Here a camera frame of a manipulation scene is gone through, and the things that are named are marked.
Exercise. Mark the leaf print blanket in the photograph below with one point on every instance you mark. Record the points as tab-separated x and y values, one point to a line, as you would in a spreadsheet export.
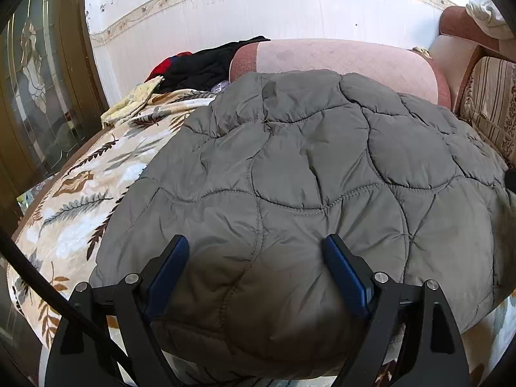
72	217

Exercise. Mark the wooden door with patterned glass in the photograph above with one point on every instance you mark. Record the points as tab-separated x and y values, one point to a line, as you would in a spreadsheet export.
76	68

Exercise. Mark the cream cloth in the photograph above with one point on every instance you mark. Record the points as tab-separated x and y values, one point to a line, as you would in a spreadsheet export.
487	18

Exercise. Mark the beige patterned cloth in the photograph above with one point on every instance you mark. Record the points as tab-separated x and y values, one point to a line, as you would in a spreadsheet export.
422	51

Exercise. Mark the black cloth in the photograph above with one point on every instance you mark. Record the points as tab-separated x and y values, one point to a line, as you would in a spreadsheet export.
201	68

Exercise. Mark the green patterned cloth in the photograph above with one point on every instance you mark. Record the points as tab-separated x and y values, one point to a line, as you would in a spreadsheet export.
32	195

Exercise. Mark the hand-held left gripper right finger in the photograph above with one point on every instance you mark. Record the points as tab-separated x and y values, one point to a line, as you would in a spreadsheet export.
346	278

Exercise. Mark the striped sofa cushion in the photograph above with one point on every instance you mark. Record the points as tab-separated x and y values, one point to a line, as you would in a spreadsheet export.
492	100

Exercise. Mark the grey quilted hooded jacket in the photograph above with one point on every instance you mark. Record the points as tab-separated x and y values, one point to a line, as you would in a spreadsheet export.
302	169

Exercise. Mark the red cloth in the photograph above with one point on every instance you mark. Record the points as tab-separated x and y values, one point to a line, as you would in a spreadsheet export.
161	66

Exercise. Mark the pale yellow cloth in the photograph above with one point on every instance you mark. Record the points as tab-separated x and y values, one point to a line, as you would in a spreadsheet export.
129	103

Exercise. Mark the clear plastic wrapper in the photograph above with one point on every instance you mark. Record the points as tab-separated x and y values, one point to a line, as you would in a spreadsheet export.
219	87

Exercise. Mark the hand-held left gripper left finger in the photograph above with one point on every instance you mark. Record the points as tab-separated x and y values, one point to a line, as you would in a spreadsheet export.
169	274

